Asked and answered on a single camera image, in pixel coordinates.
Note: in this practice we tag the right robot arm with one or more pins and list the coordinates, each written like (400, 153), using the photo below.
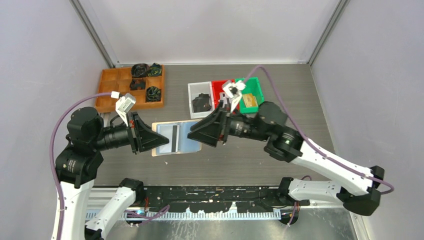
(353, 186)

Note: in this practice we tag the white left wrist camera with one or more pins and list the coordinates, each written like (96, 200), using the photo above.
(123, 105)

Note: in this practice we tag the red plastic bin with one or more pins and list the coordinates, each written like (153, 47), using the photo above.
(219, 94)

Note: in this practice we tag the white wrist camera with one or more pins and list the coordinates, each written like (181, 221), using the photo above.
(234, 91)
(123, 105)

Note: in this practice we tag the yellow card in green bin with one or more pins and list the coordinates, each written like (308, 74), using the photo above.
(249, 100)

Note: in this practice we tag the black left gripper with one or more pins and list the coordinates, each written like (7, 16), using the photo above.
(147, 136)

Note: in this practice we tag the white plastic bin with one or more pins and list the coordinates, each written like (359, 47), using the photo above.
(194, 89)

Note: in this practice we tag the white magnetic stripe card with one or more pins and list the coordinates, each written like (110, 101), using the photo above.
(170, 131)

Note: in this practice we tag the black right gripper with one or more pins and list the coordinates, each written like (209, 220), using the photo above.
(216, 126)

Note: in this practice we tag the green plastic bin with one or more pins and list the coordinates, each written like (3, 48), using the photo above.
(252, 86)

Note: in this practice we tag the green floral rolled tie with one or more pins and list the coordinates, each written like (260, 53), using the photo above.
(155, 70)

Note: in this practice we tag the black leather wallet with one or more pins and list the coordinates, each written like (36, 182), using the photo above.
(201, 103)

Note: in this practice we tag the dark floral rolled tie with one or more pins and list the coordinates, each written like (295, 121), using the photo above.
(153, 94)

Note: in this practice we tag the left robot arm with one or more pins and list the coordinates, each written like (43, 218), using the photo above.
(76, 168)

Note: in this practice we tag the black rolled tie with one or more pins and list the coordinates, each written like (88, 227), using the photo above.
(140, 70)

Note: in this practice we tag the small dark rolled tie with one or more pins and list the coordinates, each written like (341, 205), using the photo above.
(137, 84)

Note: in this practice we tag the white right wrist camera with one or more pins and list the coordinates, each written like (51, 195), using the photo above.
(234, 91)

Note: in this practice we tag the orange wooden compartment tray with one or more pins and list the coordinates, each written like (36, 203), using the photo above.
(119, 79)

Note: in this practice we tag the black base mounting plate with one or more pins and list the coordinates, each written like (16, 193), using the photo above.
(212, 199)

